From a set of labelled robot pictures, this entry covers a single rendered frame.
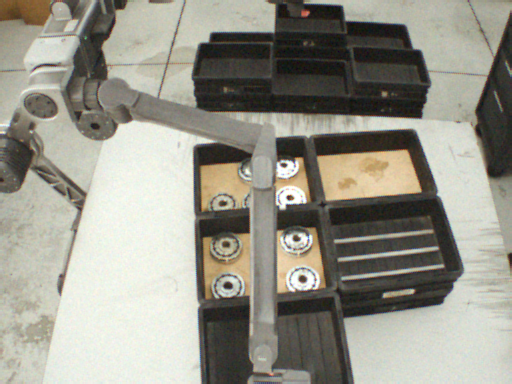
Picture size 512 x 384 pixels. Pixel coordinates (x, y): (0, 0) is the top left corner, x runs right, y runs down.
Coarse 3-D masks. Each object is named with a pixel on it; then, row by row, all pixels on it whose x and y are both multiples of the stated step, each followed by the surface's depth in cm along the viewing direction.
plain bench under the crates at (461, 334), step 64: (128, 128) 216; (320, 128) 214; (384, 128) 213; (448, 128) 213; (128, 192) 196; (192, 192) 195; (448, 192) 193; (128, 256) 179; (192, 256) 179; (64, 320) 164; (128, 320) 164; (192, 320) 164; (384, 320) 163; (448, 320) 162
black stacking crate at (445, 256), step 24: (336, 216) 166; (360, 216) 167; (384, 216) 169; (408, 216) 170; (432, 216) 169; (384, 240) 166; (408, 240) 166; (432, 240) 166; (360, 264) 161; (384, 264) 161; (408, 264) 161; (432, 264) 160; (456, 264) 150; (384, 288) 150; (408, 288) 151; (432, 288) 154
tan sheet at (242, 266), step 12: (312, 228) 169; (204, 240) 167; (204, 252) 165; (312, 252) 164; (204, 264) 162; (216, 264) 162; (228, 264) 162; (240, 264) 162; (288, 264) 162; (300, 264) 162; (312, 264) 161; (204, 276) 160; (240, 276) 160; (228, 288) 157
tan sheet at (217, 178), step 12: (204, 168) 185; (216, 168) 185; (228, 168) 185; (300, 168) 184; (204, 180) 182; (216, 180) 182; (228, 180) 182; (300, 180) 181; (204, 192) 179; (216, 192) 179; (228, 192) 179; (240, 192) 179; (276, 192) 178; (204, 204) 176; (240, 204) 176
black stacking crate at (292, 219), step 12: (288, 216) 163; (300, 216) 164; (312, 216) 165; (204, 228) 164; (216, 228) 165; (228, 228) 166; (240, 228) 166; (324, 252) 156; (324, 264) 158; (324, 276) 159; (204, 288) 156
